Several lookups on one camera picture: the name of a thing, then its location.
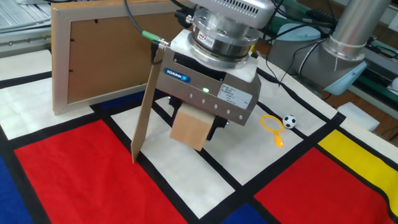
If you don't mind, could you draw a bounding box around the yellow toy magnifying glass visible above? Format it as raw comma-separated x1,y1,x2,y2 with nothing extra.
260,114,284,148

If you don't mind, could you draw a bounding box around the white foam block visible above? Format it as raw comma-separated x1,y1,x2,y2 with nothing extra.
337,101,381,132

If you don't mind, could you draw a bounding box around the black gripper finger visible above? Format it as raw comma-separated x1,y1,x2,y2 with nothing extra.
205,115,228,141
167,95,184,127

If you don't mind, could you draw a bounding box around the metal Schunk gripper body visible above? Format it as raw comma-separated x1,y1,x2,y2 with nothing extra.
155,29,262,127

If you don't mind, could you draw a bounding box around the Mondrian pattern cloth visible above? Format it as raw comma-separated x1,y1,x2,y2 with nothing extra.
0,29,398,224

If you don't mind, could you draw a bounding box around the picture frame with cardboard stand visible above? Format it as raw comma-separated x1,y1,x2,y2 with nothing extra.
51,0,195,164

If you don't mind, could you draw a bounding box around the plain wooden block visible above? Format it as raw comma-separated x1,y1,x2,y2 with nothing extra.
169,103,216,152

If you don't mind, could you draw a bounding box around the small toy soccer ball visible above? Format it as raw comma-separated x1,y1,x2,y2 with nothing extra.
282,114,297,129

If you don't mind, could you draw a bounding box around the black cable with green plug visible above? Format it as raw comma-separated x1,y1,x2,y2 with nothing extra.
123,0,170,65

